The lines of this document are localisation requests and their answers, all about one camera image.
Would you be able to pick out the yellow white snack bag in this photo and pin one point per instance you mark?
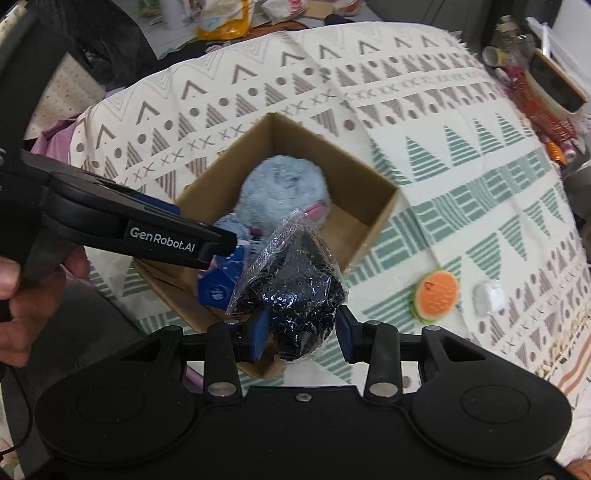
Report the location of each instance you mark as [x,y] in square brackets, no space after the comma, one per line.
[222,20]

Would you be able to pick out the white crumpled soft ball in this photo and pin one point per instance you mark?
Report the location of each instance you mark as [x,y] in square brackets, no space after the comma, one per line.
[488,298]

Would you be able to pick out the black beads plastic bag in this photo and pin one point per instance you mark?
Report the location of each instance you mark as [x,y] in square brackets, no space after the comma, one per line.
[297,281]

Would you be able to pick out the brown cardboard box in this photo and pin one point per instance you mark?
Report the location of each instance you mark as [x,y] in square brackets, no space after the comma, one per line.
[362,201]

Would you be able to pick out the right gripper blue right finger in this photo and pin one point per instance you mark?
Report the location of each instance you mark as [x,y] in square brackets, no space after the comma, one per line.
[376,344]

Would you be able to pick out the grey pink plush toy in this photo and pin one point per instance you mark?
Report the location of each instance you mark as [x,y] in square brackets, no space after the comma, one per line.
[272,192]

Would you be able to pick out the red plastic basket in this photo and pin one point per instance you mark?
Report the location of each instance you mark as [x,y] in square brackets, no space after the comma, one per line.
[537,112]

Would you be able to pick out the orange burger plush toy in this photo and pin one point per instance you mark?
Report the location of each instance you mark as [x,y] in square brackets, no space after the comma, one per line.
[435,296]

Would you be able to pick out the blue tissue pack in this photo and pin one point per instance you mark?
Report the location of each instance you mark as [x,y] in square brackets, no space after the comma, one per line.
[215,286]

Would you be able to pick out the pink bed sheet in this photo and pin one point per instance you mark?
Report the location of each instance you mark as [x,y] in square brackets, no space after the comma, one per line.
[55,142]

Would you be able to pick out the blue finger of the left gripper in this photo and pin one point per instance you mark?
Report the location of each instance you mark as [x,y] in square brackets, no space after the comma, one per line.
[141,202]

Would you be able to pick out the person's left hand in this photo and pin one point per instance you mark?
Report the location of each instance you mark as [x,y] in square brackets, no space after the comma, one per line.
[31,306]

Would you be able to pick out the patterned fringed blanket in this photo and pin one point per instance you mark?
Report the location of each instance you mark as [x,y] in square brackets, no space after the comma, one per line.
[480,197]

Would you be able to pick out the black cream retro appliance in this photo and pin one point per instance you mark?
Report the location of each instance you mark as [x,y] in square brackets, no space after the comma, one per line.
[559,93]

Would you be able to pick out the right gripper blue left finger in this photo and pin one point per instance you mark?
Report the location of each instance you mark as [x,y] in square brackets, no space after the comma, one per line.
[229,343]

